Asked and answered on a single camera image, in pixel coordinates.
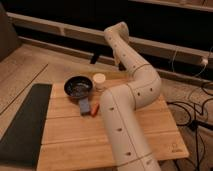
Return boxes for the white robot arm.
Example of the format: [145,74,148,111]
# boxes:
[100,22,161,171]

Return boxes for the blue-grey eraser block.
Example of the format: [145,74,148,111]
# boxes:
[78,98,90,116]

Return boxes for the white wall plug cable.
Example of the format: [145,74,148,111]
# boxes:
[171,44,213,79]

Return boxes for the black floor cables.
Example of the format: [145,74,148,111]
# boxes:
[166,78,213,171]

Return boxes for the grey chair corner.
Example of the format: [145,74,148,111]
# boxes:
[0,2,21,62]

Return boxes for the wooden table board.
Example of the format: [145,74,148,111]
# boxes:
[35,71,190,171]

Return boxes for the dark green mat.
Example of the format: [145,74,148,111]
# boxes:
[0,84,52,167]

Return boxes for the orange carrot toy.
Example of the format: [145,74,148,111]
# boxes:
[91,103,99,117]

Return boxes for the black frying pan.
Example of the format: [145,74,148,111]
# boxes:
[64,76,93,99]

